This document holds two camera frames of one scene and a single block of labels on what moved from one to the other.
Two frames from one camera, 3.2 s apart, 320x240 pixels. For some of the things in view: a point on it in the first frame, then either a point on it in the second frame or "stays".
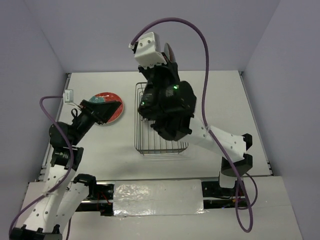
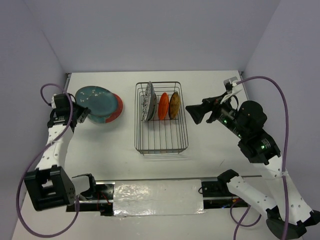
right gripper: [171, 68] → [197, 111]
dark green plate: [166, 51] → [99, 101]
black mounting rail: [99, 199] stays
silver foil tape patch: [167, 197] stays
